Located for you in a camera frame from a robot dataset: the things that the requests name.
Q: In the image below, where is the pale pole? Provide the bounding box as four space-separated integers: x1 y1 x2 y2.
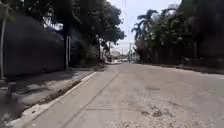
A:
65 35 72 71

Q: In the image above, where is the group of dark trees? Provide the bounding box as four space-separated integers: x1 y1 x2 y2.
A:
0 0 126 68

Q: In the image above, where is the grey concrete road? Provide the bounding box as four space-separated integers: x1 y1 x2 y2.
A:
19 62 224 128

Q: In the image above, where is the group of green trees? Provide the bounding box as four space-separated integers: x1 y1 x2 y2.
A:
131 0 224 63

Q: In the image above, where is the grey pavement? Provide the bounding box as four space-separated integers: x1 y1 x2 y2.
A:
0 67 97 128
142 62 224 75

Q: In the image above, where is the dark wall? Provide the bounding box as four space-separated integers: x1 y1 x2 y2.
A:
137 46 224 70
0 12 68 80

